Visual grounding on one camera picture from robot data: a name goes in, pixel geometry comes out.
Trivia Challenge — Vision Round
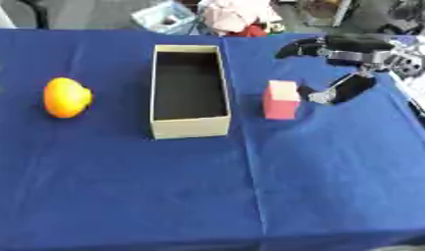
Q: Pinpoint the tan cardboard box black inside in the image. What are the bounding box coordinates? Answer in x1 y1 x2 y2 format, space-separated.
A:
148 44 233 141

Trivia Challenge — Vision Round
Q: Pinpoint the black chair leg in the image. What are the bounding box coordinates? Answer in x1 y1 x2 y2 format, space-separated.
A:
16 0 51 29

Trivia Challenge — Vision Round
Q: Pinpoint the orange yellow toy fruit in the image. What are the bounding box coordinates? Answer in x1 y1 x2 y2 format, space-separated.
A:
41 76 95 119

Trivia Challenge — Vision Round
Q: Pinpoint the pink white soft bundle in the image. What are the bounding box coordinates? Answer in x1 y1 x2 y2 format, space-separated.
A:
198 0 285 37

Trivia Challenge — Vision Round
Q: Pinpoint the light blue bag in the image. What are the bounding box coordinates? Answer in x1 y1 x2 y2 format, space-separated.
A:
130 0 200 35

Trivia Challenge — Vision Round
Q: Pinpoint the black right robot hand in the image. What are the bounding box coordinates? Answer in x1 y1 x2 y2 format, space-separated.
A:
274 33 398 106

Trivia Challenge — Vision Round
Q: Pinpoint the pink rectangular block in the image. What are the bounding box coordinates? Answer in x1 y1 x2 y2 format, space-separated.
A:
261 79 303 121

